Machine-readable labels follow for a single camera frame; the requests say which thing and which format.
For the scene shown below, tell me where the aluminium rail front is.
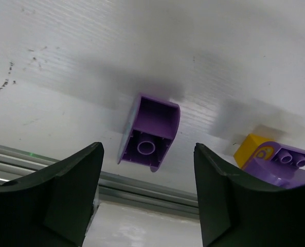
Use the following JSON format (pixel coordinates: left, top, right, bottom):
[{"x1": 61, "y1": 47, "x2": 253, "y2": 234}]
[{"x1": 0, "y1": 145, "x2": 199, "y2": 219}]

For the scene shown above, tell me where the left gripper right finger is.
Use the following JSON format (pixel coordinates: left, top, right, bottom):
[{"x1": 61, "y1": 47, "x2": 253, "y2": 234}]
[{"x1": 194, "y1": 144, "x2": 305, "y2": 246}]

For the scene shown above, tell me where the light purple lego piece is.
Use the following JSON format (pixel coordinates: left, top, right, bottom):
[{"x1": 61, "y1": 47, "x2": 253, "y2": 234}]
[{"x1": 234, "y1": 134, "x2": 305, "y2": 189}]

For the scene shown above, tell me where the dark purple lego brick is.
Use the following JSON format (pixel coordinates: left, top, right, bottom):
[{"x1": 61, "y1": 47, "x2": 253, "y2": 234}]
[{"x1": 117, "y1": 93, "x2": 181, "y2": 172}]

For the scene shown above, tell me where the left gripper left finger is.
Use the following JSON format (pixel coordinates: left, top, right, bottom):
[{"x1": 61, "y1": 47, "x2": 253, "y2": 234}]
[{"x1": 0, "y1": 142, "x2": 104, "y2": 246}]

